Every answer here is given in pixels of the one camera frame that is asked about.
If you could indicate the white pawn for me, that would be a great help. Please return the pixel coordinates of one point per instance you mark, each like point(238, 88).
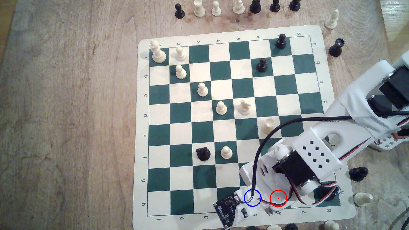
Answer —
point(221, 109)
point(202, 91)
point(226, 153)
point(216, 10)
point(181, 73)
point(181, 55)

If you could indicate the white king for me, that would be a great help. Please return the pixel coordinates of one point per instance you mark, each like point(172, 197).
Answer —
point(158, 55)

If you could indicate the orange black base part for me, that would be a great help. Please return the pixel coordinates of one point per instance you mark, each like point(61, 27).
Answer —
point(403, 132)

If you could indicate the black camera circuit board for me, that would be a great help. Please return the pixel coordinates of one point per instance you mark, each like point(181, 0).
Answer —
point(225, 210)

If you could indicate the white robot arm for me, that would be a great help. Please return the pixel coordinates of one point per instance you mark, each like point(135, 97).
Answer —
point(319, 150)

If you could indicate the white rook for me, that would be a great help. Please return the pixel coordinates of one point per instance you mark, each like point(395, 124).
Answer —
point(267, 127)

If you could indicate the white grid base plate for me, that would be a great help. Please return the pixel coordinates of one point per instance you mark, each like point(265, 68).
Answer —
point(388, 144)

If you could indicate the black chess piece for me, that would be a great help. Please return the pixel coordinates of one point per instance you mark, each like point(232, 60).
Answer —
point(275, 6)
point(252, 228)
point(358, 174)
point(291, 227)
point(294, 5)
point(255, 7)
point(335, 49)

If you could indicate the white plastic gripper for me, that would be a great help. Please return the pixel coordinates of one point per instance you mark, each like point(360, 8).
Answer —
point(270, 209)

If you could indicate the black pawn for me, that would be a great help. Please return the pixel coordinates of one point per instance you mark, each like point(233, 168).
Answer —
point(179, 12)
point(262, 66)
point(281, 43)

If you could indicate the green white chess mat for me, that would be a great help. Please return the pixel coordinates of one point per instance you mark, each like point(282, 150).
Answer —
point(179, 179)

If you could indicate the black king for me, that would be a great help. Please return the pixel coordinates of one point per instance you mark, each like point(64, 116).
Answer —
point(335, 191)

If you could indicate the white bishop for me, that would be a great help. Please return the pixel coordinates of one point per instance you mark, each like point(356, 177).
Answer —
point(331, 20)

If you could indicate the white chess piece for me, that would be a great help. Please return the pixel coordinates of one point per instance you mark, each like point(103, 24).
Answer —
point(331, 226)
point(238, 8)
point(199, 9)
point(363, 199)
point(274, 228)

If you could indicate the white knight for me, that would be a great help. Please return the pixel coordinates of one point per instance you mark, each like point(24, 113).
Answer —
point(245, 108)

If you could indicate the black knight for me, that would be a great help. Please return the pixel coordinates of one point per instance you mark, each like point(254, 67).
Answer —
point(203, 154)

